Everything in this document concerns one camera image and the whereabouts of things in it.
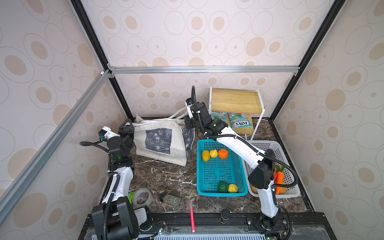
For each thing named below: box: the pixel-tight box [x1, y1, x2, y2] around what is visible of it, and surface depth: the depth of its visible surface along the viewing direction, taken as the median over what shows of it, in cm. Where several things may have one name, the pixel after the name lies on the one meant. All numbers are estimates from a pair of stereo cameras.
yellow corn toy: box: [202, 150, 211, 162], surface depth 96 cm
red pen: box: [190, 205, 196, 233], surface depth 76 cm
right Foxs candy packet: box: [229, 112, 253, 130], surface depth 96 cm
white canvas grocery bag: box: [131, 107, 196, 167], surface depth 88 cm
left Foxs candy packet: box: [210, 111, 229, 122], surface depth 99 cm
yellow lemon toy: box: [209, 149, 218, 158], surface depth 96 cm
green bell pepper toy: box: [217, 180, 229, 193], surface depth 81 cm
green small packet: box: [128, 192, 135, 205], surface depth 82 cm
